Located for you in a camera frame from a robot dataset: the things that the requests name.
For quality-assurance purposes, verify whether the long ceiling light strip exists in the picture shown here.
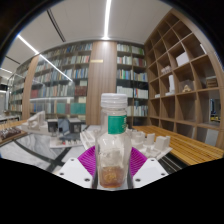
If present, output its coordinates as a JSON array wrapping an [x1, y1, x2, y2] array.
[[16, 34, 74, 82], [102, 0, 113, 40]]

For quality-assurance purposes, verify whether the white city block model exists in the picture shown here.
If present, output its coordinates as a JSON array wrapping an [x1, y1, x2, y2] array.
[[79, 124, 173, 161]]

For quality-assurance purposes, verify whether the wooden cubby shelf unit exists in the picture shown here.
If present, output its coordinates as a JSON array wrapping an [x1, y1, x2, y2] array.
[[143, 8, 224, 149]]

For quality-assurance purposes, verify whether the brown model on wooden board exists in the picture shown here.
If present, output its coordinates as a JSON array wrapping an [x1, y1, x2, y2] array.
[[0, 126, 23, 146]]

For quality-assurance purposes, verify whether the white ramp architectural model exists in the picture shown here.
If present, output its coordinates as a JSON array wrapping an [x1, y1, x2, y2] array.
[[21, 110, 51, 136]]

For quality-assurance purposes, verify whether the dark grey architectural model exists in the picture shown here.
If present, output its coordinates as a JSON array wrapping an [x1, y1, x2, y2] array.
[[46, 117, 88, 149]]

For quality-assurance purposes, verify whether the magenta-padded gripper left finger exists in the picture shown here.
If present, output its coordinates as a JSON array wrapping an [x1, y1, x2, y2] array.
[[56, 145, 98, 189]]

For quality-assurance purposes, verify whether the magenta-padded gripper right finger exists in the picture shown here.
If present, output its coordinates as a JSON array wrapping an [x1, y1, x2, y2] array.
[[128, 146, 170, 189]]

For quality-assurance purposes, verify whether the large bookshelf full of books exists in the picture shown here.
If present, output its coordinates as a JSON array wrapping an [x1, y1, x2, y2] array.
[[8, 41, 94, 126]]

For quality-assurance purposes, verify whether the narrow bookshelf full of books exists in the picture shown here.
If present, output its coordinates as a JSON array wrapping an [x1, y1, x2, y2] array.
[[115, 42, 149, 127]]

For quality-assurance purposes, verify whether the clear plastic bottle white cap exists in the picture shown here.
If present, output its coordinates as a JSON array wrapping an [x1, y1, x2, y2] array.
[[94, 93, 133, 190]]

